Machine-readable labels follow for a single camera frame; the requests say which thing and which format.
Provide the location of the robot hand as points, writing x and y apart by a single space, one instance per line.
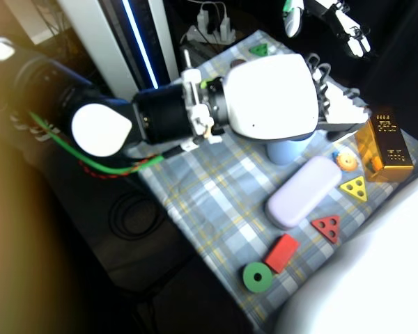
271 97
355 38

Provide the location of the blue cup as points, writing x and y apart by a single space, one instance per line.
285 153

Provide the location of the green triangle block with holes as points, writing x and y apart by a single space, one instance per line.
257 51

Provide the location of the white plug adapter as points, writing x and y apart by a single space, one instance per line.
225 22
202 19

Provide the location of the white power strip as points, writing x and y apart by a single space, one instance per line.
202 35

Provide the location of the orange gear toy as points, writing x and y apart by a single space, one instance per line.
346 163

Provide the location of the lilac glasses case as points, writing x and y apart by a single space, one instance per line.
303 193

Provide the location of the gold bar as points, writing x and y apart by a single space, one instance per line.
390 146

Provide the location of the blue plaid cloth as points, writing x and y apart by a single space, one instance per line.
230 208

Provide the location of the yellow triangle block with holes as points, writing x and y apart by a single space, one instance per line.
352 193

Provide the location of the red triangle block with holes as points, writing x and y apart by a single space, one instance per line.
329 228

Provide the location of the red rectangular block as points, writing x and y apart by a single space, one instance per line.
281 254

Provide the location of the white pillar with blue light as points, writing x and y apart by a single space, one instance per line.
104 45

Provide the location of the white robot body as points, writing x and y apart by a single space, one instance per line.
369 271

